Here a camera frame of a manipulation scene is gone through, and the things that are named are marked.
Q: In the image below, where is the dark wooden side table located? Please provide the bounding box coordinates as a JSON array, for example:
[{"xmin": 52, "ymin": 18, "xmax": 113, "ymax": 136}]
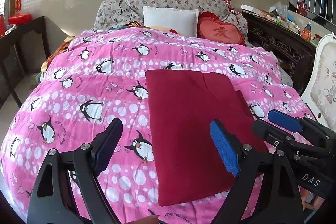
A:
[{"xmin": 1, "ymin": 16, "xmax": 51, "ymax": 108}]

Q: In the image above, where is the red heart cushion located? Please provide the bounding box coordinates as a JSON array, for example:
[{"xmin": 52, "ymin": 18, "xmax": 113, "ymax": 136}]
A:
[{"xmin": 197, "ymin": 11, "xmax": 245, "ymax": 46}]

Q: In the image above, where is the dark carved wooden headboard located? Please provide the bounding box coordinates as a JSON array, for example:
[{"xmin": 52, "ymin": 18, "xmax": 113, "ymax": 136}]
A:
[{"xmin": 242, "ymin": 11, "xmax": 316, "ymax": 95}]

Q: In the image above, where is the orange yellow blanket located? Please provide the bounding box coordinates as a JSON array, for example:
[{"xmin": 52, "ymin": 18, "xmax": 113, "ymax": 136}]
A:
[{"xmin": 41, "ymin": 36, "xmax": 76, "ymax": 73}]

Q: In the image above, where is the dark red garment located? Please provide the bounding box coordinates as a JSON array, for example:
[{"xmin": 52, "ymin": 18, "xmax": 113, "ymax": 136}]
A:
[{"xmin": 145, "ymin": 69, "xmax": 267, "ymax": 206}]

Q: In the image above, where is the floral quilt pile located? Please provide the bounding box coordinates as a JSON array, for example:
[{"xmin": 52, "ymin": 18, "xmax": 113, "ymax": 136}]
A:
[{"xmin": 93, "ymin": 0, "xmax": 248, "ymax": 36}]

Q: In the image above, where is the red box on table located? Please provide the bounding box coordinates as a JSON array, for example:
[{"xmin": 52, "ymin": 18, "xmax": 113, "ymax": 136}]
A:
[{"xmin": 9, "ymin": 12, "xmax": 32, "ymax": 26}]

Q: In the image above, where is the white square pillow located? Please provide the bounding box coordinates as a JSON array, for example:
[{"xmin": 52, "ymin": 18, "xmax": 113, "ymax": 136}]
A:
[{"xmin": 143, "ymin": 6, "xmax": 199, "ymax": 37}]

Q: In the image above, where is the white upholstered chair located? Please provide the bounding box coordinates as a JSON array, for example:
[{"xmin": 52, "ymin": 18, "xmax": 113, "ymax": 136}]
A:
[{"xmin": 301, "ymin": 33, "xmax": 336, "ymax": 131}]

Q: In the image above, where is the left hand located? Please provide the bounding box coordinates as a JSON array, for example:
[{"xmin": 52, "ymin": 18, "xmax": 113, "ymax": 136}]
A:
[{"xmin": 128, "ymin": 215, "xmax": 159, "ymax": 224}]

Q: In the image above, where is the pink penguin blanket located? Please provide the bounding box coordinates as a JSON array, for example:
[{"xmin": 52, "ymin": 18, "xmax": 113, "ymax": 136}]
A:
[{"xmin": 1, "ymin": 27, "xmax": 313, "ymax": 223}]

